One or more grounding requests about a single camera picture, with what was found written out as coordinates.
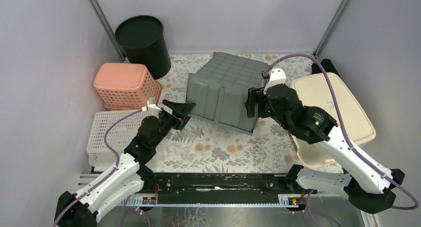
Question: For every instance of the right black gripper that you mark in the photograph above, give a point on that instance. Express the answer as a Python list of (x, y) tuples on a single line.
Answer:
[(252, 98)]

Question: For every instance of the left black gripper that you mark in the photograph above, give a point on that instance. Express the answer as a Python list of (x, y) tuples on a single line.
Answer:
[(173, 115)]

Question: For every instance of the grey plastic storage bin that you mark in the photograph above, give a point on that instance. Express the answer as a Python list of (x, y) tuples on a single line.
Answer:
[(220, 88)]

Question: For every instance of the cream perforated plastic basket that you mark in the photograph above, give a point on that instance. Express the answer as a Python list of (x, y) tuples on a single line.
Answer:
[(313, 90)]

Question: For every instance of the pink perforated plastic basket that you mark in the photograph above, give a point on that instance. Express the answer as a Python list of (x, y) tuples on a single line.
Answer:
[(124, 86)]

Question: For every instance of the white perforated plastic basket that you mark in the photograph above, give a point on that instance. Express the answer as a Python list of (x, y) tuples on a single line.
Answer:
[(119, 127)]

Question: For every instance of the large black cylindrical container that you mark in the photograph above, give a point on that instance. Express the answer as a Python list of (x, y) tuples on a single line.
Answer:
[(142, 40)]

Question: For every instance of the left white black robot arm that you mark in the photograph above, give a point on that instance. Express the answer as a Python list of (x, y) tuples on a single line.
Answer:
[(128, 175)]

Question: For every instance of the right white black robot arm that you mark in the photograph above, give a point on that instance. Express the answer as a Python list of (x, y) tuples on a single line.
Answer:
[(366, 184)]

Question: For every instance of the floral patterned table mat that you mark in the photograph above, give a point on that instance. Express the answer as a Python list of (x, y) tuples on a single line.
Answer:
[(205, 147)]

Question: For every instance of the black crumpled cloth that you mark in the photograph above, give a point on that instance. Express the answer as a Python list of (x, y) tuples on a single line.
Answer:
[(327, 65)]

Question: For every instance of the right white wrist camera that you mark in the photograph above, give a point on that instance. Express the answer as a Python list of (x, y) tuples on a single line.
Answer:
[(274, 77)]

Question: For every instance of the aluminium frame rail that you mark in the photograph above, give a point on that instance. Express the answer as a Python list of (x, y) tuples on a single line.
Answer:
[(223, 199)]

